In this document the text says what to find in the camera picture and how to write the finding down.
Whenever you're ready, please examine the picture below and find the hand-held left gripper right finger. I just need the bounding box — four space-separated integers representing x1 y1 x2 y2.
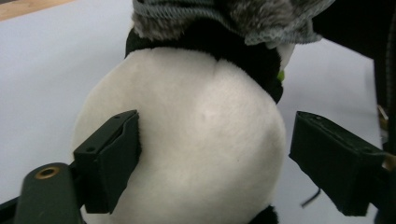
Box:
288 110 388 217

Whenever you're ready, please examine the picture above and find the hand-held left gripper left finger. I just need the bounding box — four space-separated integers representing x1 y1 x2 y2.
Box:
72 109 143 216

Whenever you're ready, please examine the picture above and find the panda plush toy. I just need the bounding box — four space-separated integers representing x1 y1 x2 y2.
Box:
70 18 297 224

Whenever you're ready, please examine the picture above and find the grey fuzzy toy garment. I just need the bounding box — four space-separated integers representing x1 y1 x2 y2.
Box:
130 0 336 49

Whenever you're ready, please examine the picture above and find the thin black thread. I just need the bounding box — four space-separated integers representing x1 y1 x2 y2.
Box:
300 187 322 209

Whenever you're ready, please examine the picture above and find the wooden table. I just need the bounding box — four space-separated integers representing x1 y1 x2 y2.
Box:
0 0 77 22

